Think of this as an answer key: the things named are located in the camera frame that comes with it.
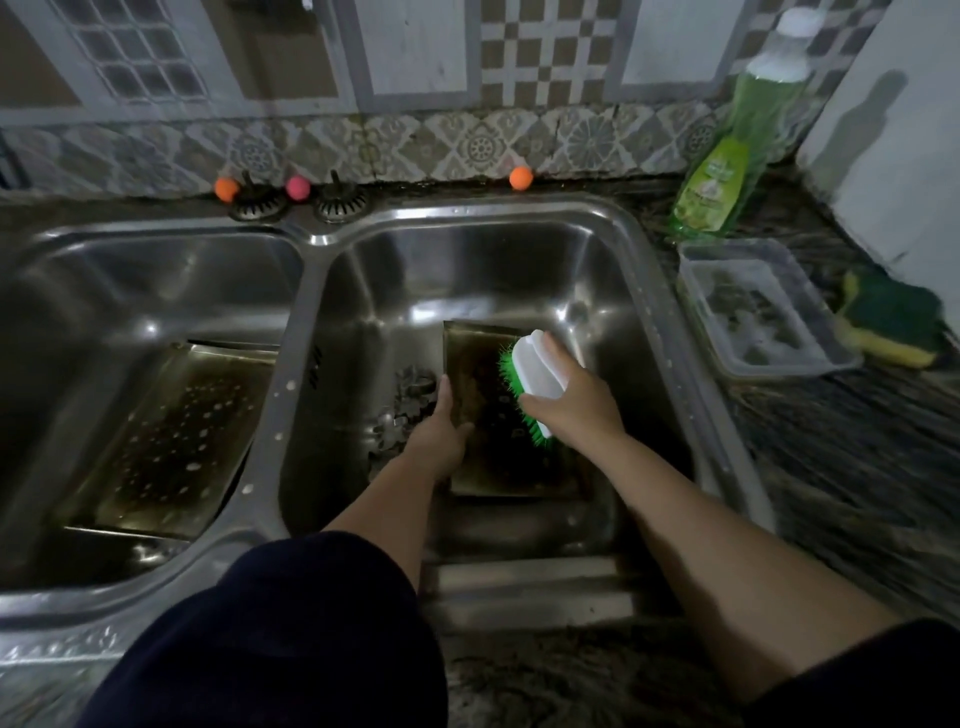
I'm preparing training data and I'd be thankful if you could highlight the person's right hand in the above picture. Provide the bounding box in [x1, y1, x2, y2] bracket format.
[517, 330, 628, 453]

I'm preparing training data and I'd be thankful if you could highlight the person's left hand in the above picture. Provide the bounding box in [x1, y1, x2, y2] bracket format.
[405, 375, 475, 481]

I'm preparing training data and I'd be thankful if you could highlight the white green bristle scrub brush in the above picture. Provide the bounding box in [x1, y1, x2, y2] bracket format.
[498, 330, 571, 451]

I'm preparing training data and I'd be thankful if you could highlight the dark greasy metal tray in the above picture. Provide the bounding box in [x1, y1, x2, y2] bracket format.
[441, 321, 594, 500]

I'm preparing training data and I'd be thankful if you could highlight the person's left forearm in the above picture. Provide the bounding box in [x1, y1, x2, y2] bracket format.
[322, 456, 455, 594]

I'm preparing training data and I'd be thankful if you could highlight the person's right forearm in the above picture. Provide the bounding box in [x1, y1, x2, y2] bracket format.
[581, 431, 901, 706]

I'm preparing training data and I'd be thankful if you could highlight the stainless steel double sink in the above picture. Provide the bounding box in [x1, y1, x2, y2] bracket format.
[0, 191, 777, 676]

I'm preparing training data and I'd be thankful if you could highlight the clear plastic container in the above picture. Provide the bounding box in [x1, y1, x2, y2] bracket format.
[675, 238, 864, 380]

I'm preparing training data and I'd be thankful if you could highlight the metal sink strainer plug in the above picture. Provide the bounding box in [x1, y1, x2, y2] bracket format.
[313, 171, 370, 224]
[228, 171, 288, 222]

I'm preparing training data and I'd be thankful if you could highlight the person's dark left sleeve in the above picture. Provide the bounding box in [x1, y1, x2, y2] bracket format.
[75, 531, 449, 728]

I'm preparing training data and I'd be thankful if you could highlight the person's dark sleeve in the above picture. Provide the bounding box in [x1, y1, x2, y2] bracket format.
[75, 531, 449, 728]
[738, 618, 960, 728]

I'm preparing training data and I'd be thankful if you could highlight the greasy metal baking tray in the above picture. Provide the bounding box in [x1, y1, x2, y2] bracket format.
[56, 341, 280, 560]

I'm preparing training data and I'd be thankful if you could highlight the green dish soap bottle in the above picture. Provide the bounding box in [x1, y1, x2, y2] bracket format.
[667, 6, 826, 241]

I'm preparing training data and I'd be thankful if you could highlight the green yellow sponge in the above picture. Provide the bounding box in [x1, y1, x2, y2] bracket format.
[834, 268, 950, 370]

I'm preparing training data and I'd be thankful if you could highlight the person's dark right sleeve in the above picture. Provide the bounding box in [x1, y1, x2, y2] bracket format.
[738, 618, 960, 728]

